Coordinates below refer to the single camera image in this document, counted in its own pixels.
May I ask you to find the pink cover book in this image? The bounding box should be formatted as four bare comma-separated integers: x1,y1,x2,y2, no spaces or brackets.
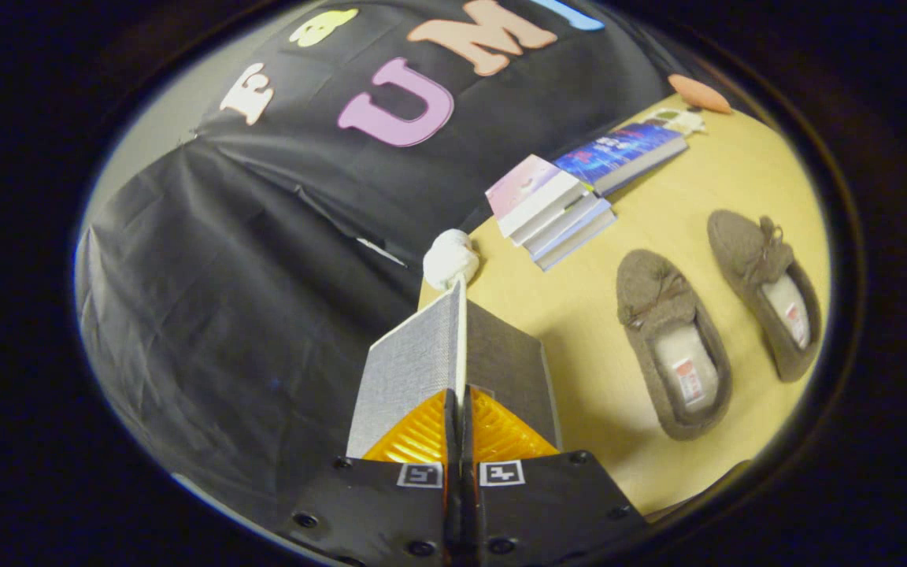
486,154,593,239

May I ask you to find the grey cover book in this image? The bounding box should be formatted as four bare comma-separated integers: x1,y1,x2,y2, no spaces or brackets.
535,209,619,272

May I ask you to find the black backdrop cloth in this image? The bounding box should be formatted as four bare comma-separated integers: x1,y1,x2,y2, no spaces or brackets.
74,0,708,546

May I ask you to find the blue cover book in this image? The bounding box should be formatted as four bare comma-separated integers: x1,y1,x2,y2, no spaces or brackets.
553,121,690,197

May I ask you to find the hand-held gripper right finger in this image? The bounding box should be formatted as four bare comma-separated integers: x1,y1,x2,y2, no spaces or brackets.
461,386,650,567

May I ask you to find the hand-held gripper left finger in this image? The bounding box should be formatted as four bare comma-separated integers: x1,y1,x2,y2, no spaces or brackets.
274,387,462,567

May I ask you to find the white compartment tray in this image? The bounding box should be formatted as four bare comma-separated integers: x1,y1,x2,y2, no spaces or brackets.
642,108,707,137

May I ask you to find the white fluffy ball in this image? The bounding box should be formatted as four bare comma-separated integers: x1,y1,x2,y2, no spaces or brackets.
422,228,481,291

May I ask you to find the orange fuzzy pad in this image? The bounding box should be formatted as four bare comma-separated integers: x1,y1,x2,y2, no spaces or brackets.
667,73,735,116

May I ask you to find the white cover book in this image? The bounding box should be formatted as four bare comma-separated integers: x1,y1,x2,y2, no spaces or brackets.
520,197,613,258

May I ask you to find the brown fuzzy slipper shoe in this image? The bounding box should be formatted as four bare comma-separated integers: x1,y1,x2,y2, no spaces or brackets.
706,209,824,384
616,249,734,442

